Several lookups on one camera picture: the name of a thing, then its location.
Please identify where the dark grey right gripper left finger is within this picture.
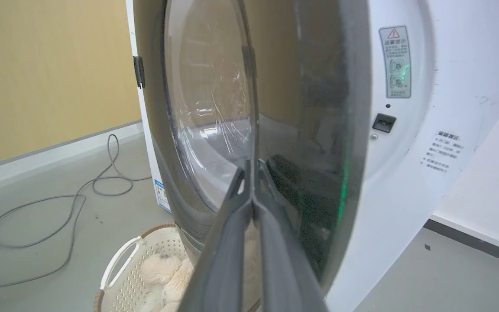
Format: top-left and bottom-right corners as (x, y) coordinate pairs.
(178, 163), (253, 312)

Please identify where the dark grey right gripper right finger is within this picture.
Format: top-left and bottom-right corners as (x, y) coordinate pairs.
(254, 161), (329, 312)

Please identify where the dark round washing machine door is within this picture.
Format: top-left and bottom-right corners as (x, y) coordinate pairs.
(133, 0), (372, 299)

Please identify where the black door latch socket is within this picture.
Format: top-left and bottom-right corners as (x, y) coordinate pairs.
(372, 113), (397, 133)

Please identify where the white front-load washing machine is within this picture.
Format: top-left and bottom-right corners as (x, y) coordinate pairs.
(125, 0), (499, 312)

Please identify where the black door hinge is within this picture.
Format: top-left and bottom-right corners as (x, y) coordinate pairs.
(133, 56), (146, 89)

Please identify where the cream plush toy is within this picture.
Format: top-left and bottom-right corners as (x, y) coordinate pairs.
(139, 254), (194, 312)

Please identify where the white perforated laundry basket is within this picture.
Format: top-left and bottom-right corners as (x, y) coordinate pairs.
(93, 223), (262, 312)

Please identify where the blue energy label sticker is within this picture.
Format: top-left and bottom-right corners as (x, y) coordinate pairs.
(154, 179), (172, 213)

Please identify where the grey warning label sticker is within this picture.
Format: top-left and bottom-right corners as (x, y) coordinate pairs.
(379, 25), (412, 99)

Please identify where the grey power cable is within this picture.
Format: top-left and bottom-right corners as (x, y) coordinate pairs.
(0, 134), (152, 291)

